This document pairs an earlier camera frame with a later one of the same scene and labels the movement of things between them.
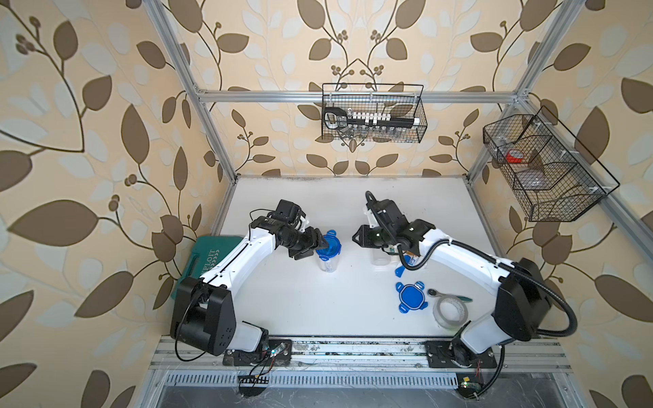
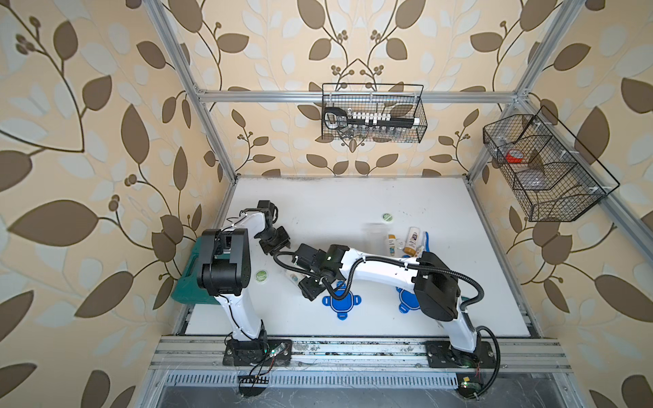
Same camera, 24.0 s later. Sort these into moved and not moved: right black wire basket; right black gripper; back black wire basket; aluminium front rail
Moved: right black gripper
Not moved: aluminium front rail; back black wire basket; right black wire basket
